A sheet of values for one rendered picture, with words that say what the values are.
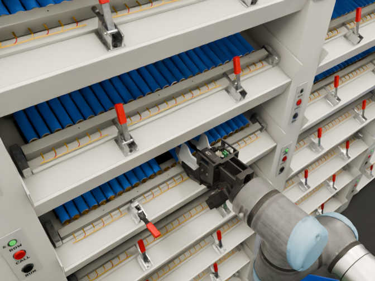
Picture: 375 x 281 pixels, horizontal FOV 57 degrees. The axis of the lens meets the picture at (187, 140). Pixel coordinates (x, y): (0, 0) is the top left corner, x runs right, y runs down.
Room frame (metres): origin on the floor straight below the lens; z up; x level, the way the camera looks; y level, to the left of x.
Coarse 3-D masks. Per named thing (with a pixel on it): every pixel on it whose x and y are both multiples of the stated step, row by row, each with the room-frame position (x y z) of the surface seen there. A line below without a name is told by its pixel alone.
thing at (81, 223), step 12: (240, 132) 0.69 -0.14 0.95; (252, 132) 0.70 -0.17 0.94; (216, 144) 0.64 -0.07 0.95; (180, 168) 0.56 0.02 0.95; (156, 180) 0.53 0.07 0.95; (168, 180) 0.54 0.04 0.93; (132, 192) 0.49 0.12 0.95; (144, 192) 0.50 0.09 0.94; (108, 204) 0.46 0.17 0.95; (120, 204) 0.46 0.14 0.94; (84, 216) 0.43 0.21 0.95; (96, 216) 0.43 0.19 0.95; (120, 216) 0.44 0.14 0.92; (72, 228) 0.40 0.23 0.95
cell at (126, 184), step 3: (123, 174) 0.53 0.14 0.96; (117, 177) 0.53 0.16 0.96; (120, 177) 0.52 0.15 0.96; (123, 177) 0.52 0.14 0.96; (120, 180) 0.52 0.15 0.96; (123, 180) 0.52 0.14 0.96; (126, 180) 0.52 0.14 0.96; (120, 183) 0.51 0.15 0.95; (123, 183) 0.51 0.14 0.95; (126, 183) 0.51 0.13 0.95; (129, 183) 0.51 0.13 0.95; (123, 186) 0.51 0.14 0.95; (126, 186) 0.50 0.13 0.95; (129, 186) 0.51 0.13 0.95; (123, 189) 0.51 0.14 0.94
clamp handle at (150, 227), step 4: (140, 212) 0.45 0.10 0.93; (140, 216) 0.44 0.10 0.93; (144, 216) 0.44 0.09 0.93; (144, 220) 0.43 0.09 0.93; (148, 220) 0.43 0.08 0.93; (148, 224) 0.42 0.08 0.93; (152, 224) 0.42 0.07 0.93; (148, 228) 0.41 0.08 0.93; (152, 228) 0.41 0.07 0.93; (152, 232) 0.40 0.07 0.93; (156, 232) 0.40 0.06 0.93; (156, 236) 0.39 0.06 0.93
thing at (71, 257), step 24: (264, 120) 0.74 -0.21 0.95; (240, 144) 0.68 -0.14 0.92; (264, 144) 0.69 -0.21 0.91; (168, 192) 0.52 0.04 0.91; (192, 192) 0.53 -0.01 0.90; (48, 216) 0.43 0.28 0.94; (72, 240) 0.39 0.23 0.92; (96, 240) 0.40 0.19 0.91; (120, 240) 0.41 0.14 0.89; (72, 264) 0.35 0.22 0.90
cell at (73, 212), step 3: (69, 201) 0.45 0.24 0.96; (72, 201) 0.46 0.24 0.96; (66, 204) 0.45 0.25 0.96; (69, 204) 0.45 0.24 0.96; (72, 204) 0.45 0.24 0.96; (66, 207) 0.44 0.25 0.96; (69, 207) 0.44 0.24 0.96; (72, 207) 0.44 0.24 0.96; (75, 207) 0.45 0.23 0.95; (69, 210) 0.44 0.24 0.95; (72, 210) 0.44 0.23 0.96; (75, 210) 0.44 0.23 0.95; (69, 213) 0.43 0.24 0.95; (72, 213) 0.43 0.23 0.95; (75, 213) 0.43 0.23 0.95; (78, 213) 0.44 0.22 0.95; (72, 216) 0.43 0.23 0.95
